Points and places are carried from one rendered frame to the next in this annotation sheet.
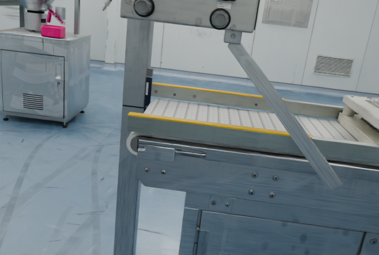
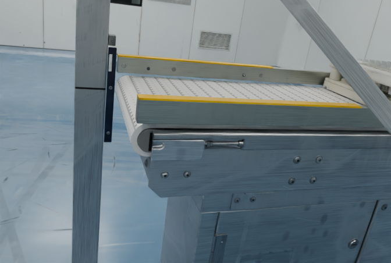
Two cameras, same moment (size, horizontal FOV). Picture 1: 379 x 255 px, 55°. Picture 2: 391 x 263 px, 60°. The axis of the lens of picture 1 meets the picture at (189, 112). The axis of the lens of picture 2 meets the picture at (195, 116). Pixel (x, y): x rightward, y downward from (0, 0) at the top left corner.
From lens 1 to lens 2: 0.33 m
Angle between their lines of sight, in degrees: 21
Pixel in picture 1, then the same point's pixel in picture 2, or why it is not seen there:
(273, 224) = (297, 210)
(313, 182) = (355, 158)
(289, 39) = (175, 16)
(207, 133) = (248, 115)
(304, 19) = not seen: outside the picture
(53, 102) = not seen: outside the picture
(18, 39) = not seen: outside the picture
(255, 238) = (276, 230)
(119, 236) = (79, 255)
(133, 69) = (89, 37)
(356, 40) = (233, 16)
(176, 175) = (204, 175)
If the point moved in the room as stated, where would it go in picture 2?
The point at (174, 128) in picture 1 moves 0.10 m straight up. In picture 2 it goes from (205, 113) to (217, 35)
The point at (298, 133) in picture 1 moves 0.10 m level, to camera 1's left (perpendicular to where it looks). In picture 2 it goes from (380, 103) to (316, 101)
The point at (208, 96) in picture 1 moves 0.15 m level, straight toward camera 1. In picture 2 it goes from (190, 68) to (214, 88)
